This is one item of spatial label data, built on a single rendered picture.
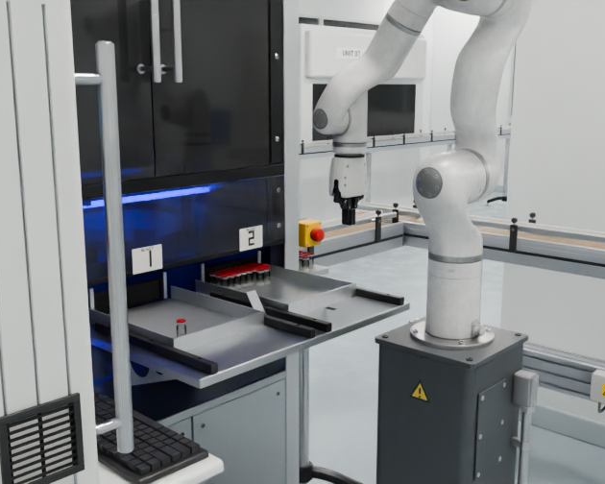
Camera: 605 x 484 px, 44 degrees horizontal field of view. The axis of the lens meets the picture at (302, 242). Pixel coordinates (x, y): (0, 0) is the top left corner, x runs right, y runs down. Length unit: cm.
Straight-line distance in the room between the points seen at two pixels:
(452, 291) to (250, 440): 83
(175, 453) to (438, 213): 73
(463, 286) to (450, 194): 22
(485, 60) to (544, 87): 157
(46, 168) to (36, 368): 26
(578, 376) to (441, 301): 101
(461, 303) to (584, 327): 158
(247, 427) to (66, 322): 119
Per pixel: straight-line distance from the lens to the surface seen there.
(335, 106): 173
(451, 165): 158
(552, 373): 266
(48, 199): 102
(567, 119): 312
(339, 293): 192
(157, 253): 182
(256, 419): 220
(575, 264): 249
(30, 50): 100
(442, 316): 169
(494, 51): 162
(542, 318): 328
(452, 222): 161
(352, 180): 183
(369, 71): 174
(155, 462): 127
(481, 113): 162
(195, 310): 186
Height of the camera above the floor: 142
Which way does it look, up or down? 12 degrees down
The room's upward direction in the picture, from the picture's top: straight up
